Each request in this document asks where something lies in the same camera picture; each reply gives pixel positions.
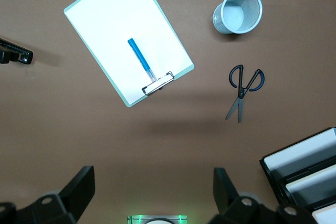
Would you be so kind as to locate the light blue mesh pen cup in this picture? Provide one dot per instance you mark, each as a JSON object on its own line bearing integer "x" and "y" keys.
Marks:
{"x": 219, "y": 22}

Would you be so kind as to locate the mint green clipboard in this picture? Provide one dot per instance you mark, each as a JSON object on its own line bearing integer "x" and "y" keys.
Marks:
{"x": 183, "y": 72}

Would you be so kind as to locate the blue marker with white cap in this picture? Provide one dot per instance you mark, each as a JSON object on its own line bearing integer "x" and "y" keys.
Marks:
{"x": 139, "y": 56}

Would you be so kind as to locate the black and blue scissors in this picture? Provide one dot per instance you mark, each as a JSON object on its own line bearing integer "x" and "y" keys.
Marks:
{"x": 240, "y": 95}

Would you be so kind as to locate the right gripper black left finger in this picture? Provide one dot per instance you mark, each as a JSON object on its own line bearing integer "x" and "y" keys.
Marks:
{"x": 65, "y": 203}

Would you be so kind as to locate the white paper sheet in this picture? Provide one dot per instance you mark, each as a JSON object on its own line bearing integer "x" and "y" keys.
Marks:
{"x": 118, "y": 19}

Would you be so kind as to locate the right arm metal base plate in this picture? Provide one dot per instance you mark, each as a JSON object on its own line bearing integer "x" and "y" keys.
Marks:
{"x": 135, "y": 219}

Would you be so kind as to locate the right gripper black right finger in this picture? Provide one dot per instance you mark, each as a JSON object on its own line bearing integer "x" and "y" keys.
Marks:
{"x": 236, "y": 208}

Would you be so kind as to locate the black stacked document tray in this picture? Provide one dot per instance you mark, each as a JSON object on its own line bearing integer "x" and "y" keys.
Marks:
{"x": 273, "y": 179}

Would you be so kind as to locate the metal clipboard clip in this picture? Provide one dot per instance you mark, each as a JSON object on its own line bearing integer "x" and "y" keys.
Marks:
{"x": 157, "y": 85}

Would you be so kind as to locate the black stapler with red end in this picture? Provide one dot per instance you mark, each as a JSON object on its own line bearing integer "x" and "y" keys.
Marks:
{"x": 15, "y": 51}

